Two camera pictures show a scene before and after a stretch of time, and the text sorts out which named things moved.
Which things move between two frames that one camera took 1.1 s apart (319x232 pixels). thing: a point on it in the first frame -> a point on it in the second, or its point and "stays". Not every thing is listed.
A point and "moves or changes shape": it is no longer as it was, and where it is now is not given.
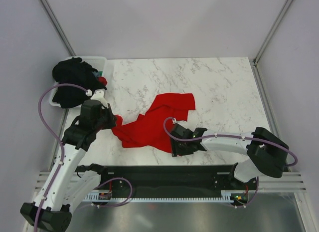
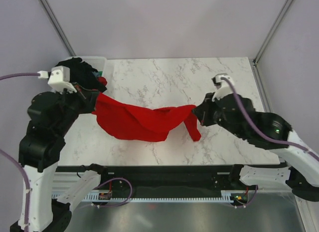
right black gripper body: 180,148 -> 212,115
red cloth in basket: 102,80 stays
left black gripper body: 105,121 -> 75,103
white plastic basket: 99,63 stays
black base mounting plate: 172,181 stays
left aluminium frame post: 55,24 stays
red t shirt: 147,129 moves or changes shape
